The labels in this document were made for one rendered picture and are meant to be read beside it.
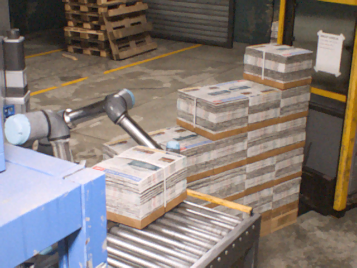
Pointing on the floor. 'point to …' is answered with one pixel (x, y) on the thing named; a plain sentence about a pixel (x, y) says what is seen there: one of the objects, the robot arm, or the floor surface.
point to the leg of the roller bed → (251, 255)
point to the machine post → (87, 252)
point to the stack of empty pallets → (92, 25)
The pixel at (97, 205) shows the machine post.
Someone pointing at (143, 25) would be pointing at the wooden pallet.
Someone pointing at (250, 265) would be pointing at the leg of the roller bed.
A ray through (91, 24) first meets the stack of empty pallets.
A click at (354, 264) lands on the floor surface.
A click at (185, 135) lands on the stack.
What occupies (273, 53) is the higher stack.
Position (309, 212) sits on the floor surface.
